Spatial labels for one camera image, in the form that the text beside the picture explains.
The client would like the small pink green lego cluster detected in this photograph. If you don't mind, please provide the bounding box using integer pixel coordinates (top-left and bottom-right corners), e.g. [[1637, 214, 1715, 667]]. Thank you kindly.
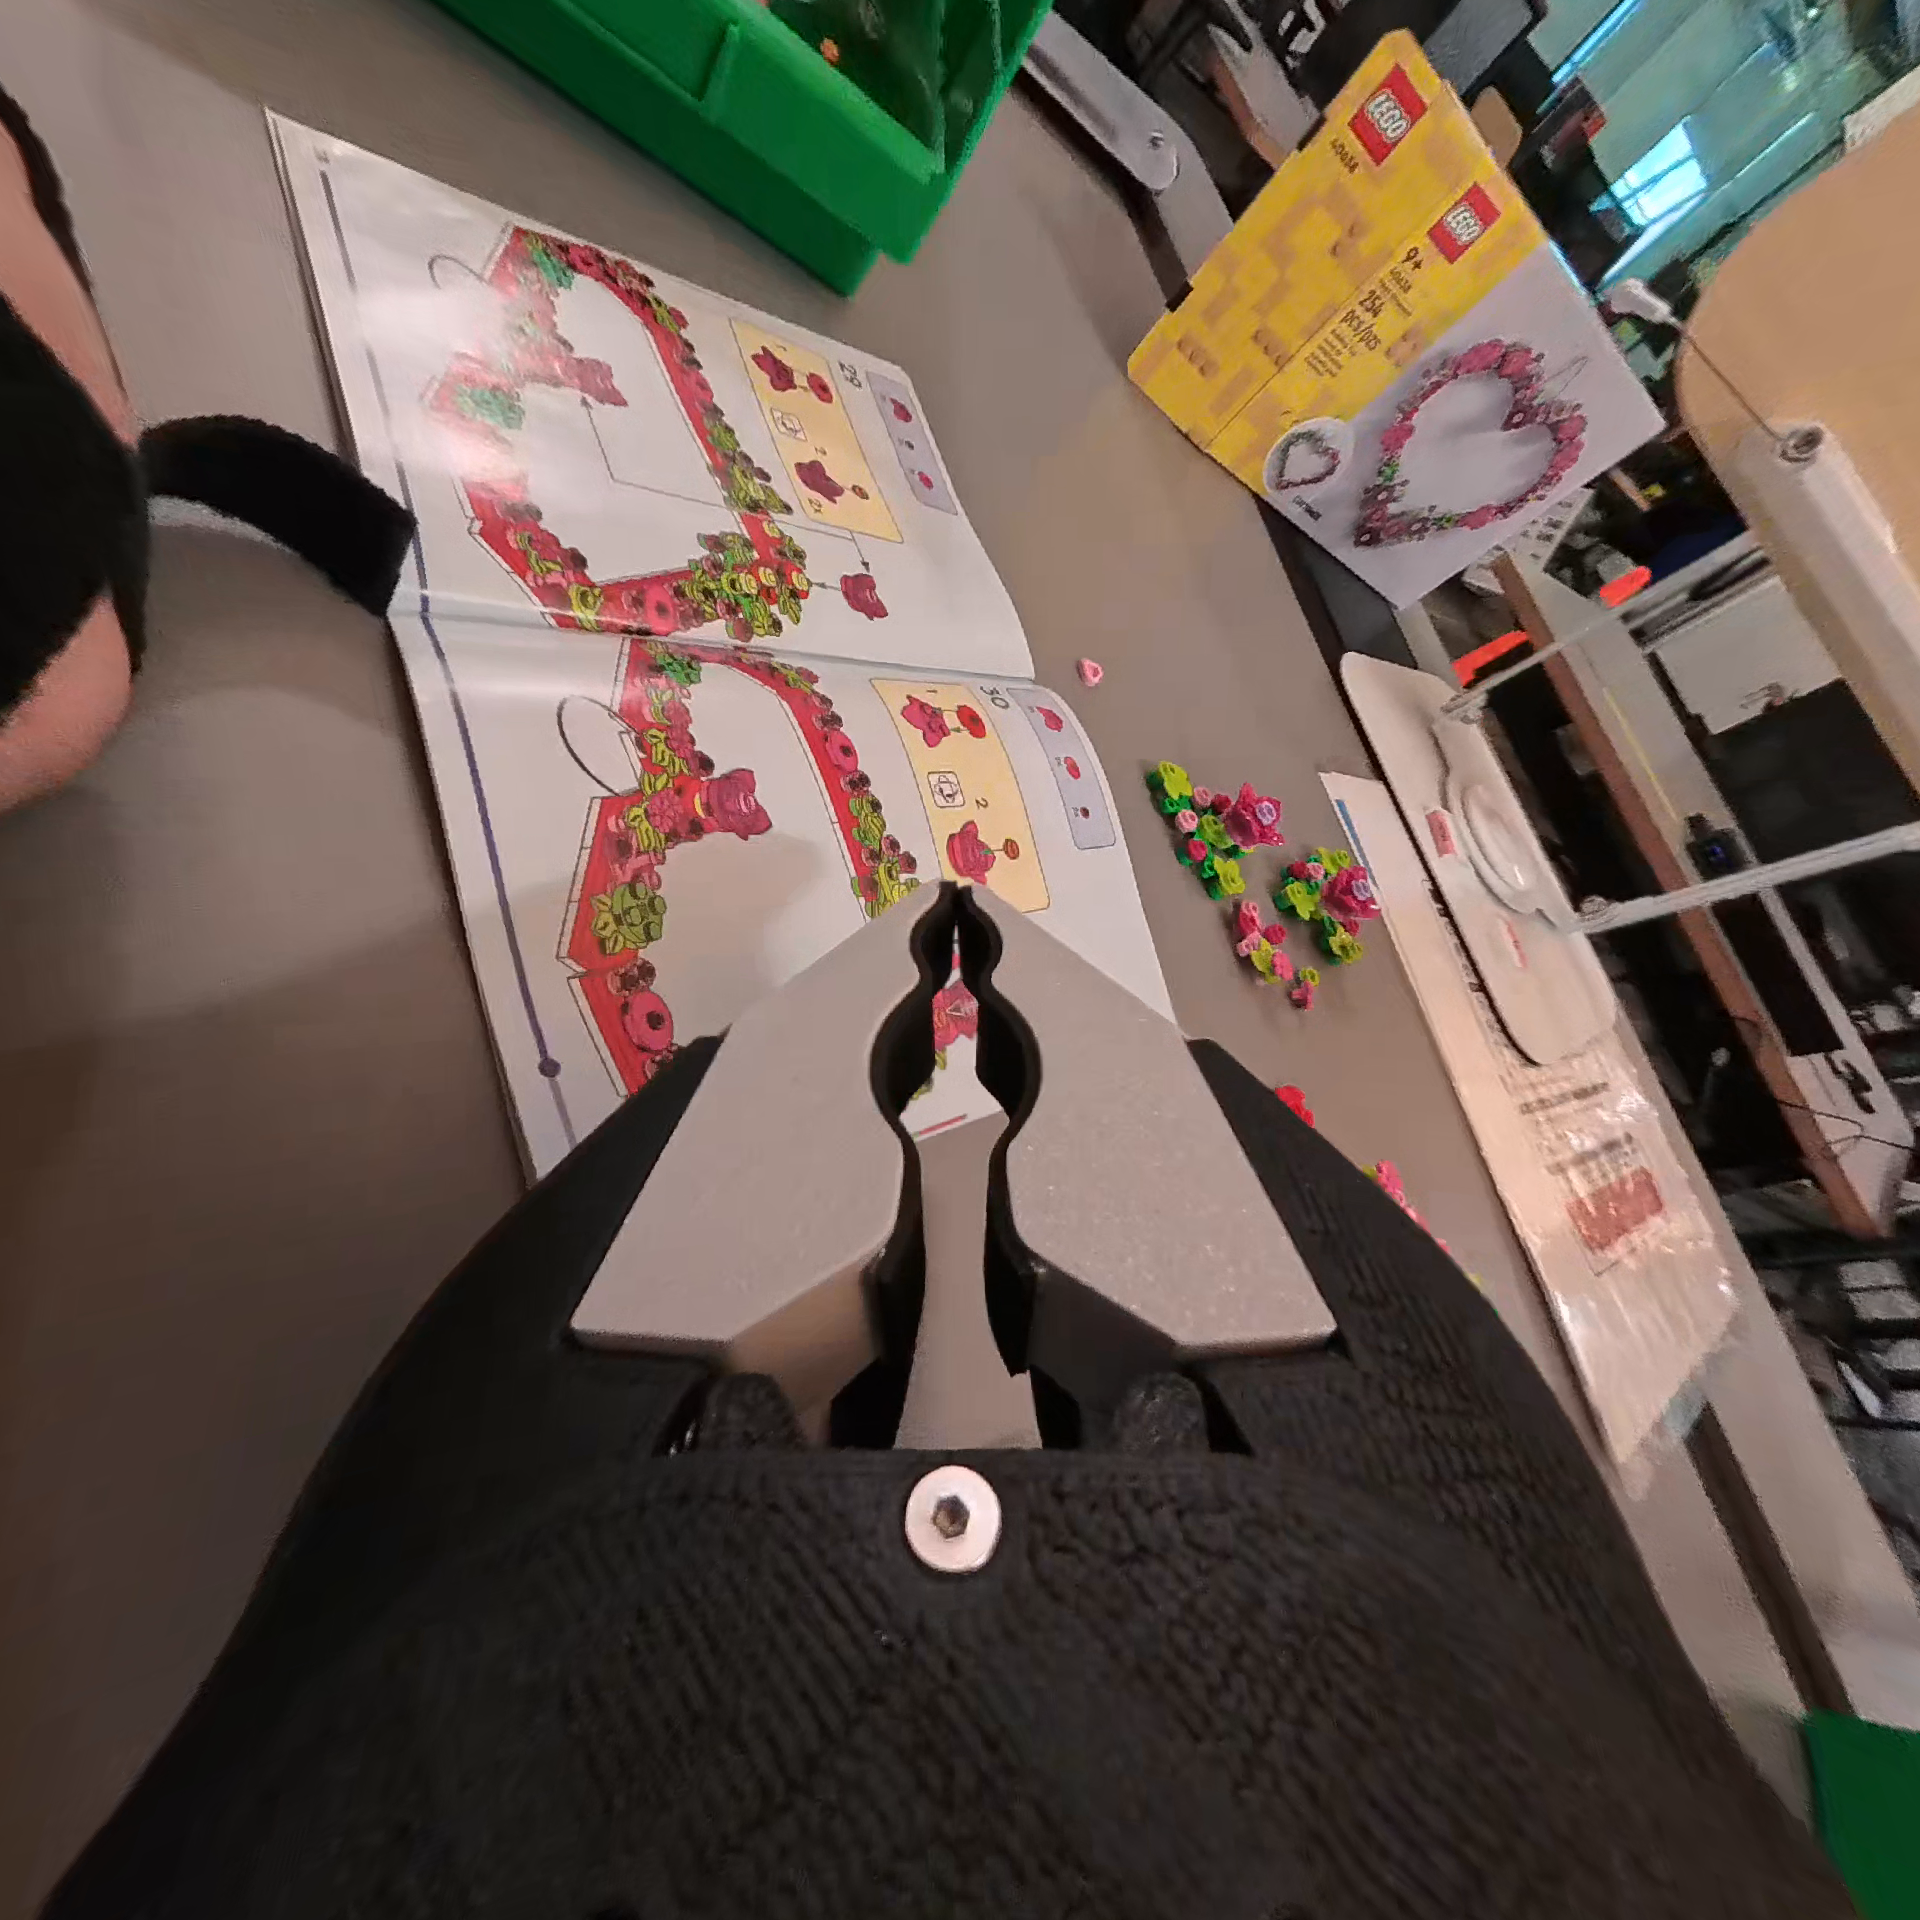
[[1229, 896, 1322, 1011]]

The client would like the white camera stand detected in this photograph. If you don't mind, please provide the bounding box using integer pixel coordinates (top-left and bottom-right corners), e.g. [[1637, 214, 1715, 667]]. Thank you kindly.
[[1442, 427, 1920, 942]]

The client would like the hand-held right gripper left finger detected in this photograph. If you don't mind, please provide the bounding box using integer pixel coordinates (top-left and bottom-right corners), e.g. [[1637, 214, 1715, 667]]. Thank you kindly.
[[569, 881, 954, 1384]]

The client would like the rounded wooden board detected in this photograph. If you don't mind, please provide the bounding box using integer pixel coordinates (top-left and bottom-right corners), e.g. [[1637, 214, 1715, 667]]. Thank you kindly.
[[1677, 195, 1920, 721]]

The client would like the green pink lego flower cluster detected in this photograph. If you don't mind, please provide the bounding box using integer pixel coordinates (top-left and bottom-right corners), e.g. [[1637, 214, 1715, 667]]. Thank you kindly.
[[1147, 757, 1290, 903], [1271, 848, 1383, 965]]

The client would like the green bin corner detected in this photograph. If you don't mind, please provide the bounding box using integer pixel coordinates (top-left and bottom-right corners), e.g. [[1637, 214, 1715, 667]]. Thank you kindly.
[[1799, 1710, 1920, 1920]]

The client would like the long workbench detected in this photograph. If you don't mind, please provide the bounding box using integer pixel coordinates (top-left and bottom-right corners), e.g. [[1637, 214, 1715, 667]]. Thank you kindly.
[[1499, 555, 1895, 1241]]

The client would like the person's left hand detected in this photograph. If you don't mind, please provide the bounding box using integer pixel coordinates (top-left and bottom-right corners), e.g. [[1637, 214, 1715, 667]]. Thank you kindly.
[[0, 127, 144, 820]]

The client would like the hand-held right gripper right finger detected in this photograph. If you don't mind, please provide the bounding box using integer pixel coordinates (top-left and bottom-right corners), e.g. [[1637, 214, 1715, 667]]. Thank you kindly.
[[957, 885, 1339, 1375]]

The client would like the green plastic bin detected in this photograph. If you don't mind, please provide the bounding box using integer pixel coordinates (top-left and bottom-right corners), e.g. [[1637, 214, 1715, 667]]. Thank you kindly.
[[428, 0, 1057, 299]]

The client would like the grey metal bracket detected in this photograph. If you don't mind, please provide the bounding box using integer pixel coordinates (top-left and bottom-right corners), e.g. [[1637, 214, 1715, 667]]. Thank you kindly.
[[1027, 7, 1189, 192]]

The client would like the lego instruction booklet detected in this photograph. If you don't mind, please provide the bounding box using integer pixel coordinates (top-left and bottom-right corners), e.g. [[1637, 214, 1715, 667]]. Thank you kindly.
[[267, 107, 1183, 1190]]

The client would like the clear plastic bag with papers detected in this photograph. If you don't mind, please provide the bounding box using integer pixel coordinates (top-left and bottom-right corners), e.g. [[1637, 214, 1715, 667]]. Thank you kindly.
[[1319, 773, 1745, 1468]]

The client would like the yellow lego box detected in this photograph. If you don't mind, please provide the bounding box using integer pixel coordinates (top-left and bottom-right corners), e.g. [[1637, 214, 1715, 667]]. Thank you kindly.
[[1125, 27, 1671, 609]]

